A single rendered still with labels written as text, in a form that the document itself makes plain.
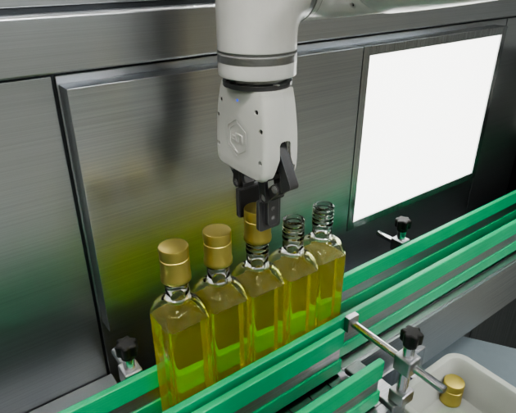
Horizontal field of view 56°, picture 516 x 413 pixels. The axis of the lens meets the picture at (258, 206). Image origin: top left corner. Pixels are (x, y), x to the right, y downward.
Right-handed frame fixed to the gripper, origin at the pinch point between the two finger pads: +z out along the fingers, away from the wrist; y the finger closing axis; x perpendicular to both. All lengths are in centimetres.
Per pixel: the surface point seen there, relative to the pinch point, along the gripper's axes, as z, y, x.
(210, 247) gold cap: 2.8, 0.7, -7.2
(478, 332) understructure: 81, -14, 98
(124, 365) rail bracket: 19.8, -5.0, -17.7
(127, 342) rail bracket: 16.5, -5.3, -16.8
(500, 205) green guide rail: 23, -4, 70
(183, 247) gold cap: 1.4, 1.1, -10.9
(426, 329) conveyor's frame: 32.9, 5.3, 33.4
